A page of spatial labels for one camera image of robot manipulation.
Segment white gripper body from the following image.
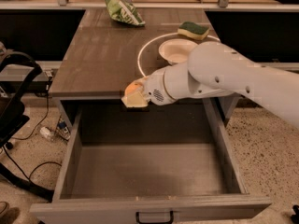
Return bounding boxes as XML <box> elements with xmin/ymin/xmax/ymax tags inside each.
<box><xmin>144</xmin><ymin>67</ymin><xmax>176</xmax><ymax>105</ymax></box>

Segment orange fruit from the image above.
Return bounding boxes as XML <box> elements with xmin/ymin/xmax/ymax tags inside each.
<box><xmin>124</xmin><ymin>81</ymin><xmax>143</xmax><ymax>95</ymax></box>

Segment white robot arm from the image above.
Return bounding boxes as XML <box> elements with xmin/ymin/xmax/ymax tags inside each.
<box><xmin>121</xmin><ymin>42</ymin><xmax>299</xmax><ymax>127</ymax></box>

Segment open grey drawer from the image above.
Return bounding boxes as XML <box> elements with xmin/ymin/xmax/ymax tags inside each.
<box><xmin>31</xmin><ymin>99</ymin><xmax>271</xmax><ymax>224</ymax></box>

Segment white bowl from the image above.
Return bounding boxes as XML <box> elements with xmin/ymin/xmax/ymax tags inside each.
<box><xmin>158</xmin><ymin>38</ymin><xmax>197</xmax><ymax>65</ymax></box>

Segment grey cabinet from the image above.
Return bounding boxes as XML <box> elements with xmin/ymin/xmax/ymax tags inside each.
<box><xmin>48</xmin><ymin>8</ymin><xmax>246</xmax><ymax>129</ymax></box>

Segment green yellow sponge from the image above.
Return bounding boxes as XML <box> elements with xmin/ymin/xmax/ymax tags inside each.
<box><xmin>178</xmin><ymin>21</ymin><xmax>209</xmax><ymax>40</ymax></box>

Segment green chip bag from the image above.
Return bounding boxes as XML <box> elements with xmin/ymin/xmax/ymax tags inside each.
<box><xmin>105</xmin><ymin>0</ymin><xmax>146</xmax><ymax>26</ymax></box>

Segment white power adapter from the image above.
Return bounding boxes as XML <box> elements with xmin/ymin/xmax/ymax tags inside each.
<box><xmin>39</xmin><ymin>127</ymin><xmax>54</xmax><ymax>141</ymax></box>

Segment black chair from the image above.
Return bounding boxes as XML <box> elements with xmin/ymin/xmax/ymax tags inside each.
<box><xmin>0</xmin><ymin>49</ymin><xmax>54</xmax><ymax>202</ymax></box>

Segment black floor cable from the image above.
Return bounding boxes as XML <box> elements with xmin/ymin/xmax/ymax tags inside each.
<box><xmin>0</xmin><ymin>91</ymin><xmax>64</xmax><ymax>182</ymax></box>

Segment black drawer handle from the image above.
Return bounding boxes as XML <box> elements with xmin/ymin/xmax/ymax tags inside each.
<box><xmin>135</xmin><ymin>211</ymin><xmax>174</xmax><ymax>224</ymax></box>

